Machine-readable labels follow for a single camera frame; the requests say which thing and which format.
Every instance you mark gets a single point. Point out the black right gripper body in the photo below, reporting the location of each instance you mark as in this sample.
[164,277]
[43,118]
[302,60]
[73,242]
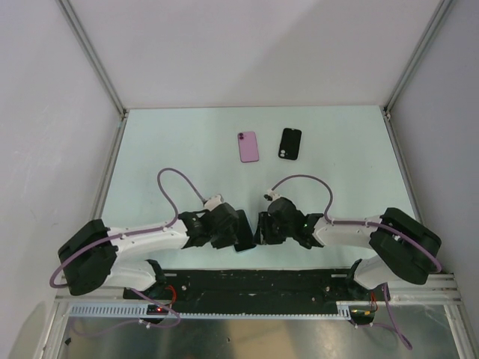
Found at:
[278,233]

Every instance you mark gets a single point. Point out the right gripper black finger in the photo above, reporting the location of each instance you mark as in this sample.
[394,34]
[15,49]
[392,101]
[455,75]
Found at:
[263,221]
[261,237]

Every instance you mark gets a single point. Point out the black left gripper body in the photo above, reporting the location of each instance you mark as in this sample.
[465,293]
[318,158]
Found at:
[222,238]

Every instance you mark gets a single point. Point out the teal smartphone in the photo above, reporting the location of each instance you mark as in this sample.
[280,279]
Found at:
[245,237]

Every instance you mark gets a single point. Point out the light blue phone case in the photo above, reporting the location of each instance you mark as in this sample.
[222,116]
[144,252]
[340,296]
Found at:
[247,251]

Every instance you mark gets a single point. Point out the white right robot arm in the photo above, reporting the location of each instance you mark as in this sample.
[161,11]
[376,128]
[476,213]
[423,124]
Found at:
[404,248]

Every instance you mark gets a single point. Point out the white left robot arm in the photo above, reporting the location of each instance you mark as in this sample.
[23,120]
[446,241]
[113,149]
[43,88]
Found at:
[99,256]

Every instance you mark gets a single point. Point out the black phone case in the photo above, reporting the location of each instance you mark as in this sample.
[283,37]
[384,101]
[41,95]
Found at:
[290,144]

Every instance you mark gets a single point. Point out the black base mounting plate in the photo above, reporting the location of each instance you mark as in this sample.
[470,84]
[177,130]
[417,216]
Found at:
[261,291]

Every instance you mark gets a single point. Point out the pink smartphone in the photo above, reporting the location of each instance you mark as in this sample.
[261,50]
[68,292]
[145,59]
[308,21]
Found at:
[248,148]

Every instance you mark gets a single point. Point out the left controller board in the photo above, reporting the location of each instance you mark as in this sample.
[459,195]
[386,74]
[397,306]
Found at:
[159,308]

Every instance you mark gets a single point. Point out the controller board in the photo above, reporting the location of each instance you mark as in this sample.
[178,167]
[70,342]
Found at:
[361,317]
[159,308]

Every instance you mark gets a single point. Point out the right controller board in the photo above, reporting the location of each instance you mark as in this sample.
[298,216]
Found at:
[361,317]

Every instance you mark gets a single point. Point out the grey slotted cable duct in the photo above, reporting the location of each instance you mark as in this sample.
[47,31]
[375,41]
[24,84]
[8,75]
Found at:
[144,310]

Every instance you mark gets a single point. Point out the aluminium front frame rail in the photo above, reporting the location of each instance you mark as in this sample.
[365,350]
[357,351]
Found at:
[439,289]

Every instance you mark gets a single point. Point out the right aluminium frame post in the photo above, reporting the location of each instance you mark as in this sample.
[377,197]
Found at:
[427,37]

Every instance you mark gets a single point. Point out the aluminium frame post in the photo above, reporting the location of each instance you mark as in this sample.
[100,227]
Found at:
[427,37]
[86,45]

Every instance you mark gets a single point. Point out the left aluminium frame post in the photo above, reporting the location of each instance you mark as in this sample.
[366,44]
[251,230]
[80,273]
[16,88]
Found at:
[86,45]

